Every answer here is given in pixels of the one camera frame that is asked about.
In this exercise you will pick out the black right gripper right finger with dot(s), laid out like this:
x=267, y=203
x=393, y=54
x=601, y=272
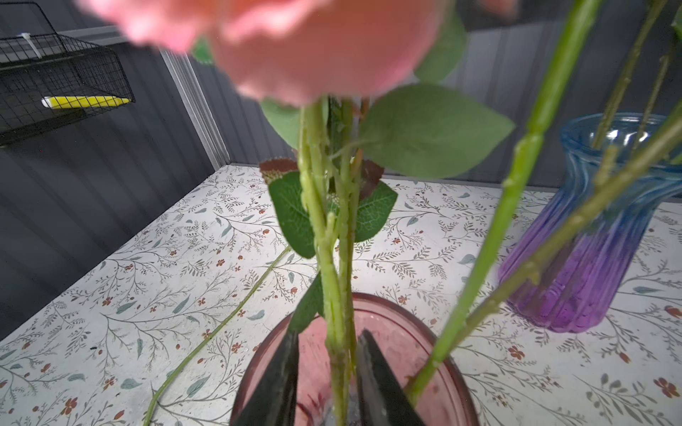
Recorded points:
x=382, y=401

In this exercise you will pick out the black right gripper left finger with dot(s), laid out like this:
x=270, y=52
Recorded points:
x=274, y=401

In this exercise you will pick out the red glass vase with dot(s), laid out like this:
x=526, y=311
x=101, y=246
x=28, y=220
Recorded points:
x=405, y=342

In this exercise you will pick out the white peony flower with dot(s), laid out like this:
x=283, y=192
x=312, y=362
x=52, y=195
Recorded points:
x=170, y=379

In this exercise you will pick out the blue purple glass vase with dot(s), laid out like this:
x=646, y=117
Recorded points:
x=577, y=287

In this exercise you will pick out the pink peony spray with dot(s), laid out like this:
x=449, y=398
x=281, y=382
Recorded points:
x=355, y=87

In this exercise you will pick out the floral patterned table mat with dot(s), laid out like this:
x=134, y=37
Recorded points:
x=95, y=354

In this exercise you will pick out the yellow marker pen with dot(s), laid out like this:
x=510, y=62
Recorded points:
x=71, y=102

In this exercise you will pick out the black wire side basket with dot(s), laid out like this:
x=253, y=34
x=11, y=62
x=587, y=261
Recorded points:
x=37, y=62

